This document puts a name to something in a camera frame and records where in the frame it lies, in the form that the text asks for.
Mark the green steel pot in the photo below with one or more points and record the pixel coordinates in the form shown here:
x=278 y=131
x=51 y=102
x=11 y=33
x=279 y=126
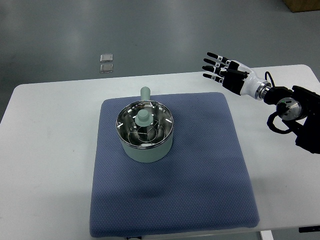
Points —
x=147 y=155

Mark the floor socket plate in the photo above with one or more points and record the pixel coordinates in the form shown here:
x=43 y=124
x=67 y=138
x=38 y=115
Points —
x=106 y=57
x=106 y=68

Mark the blue quilted mat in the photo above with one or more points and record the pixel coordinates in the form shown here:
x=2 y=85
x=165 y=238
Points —
x=201 y=184

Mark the lower floor socket plate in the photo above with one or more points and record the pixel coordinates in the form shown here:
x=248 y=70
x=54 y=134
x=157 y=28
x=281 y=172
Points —
x=106 y=68

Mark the black bracket under table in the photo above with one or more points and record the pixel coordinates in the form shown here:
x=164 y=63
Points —
x=309 y=229

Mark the cardboard box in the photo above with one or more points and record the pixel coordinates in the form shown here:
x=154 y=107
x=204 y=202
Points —
x=297 y=6

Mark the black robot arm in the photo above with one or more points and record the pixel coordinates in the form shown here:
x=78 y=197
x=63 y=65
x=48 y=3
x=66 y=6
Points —
x=297 y=111

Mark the wire steaming rack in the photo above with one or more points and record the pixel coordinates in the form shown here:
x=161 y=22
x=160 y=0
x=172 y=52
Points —
x=146 y=136

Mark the glass lid with green knob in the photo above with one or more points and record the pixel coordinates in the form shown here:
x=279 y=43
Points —
x=143 y=113

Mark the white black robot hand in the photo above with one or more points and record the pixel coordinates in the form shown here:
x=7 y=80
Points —
x=235 y=76

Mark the white table leg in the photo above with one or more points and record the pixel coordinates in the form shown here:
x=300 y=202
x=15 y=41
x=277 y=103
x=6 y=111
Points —
x=266 y=235

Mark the upper floor socket plate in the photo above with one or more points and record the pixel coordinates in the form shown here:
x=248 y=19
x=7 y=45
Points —
x=106 y=57

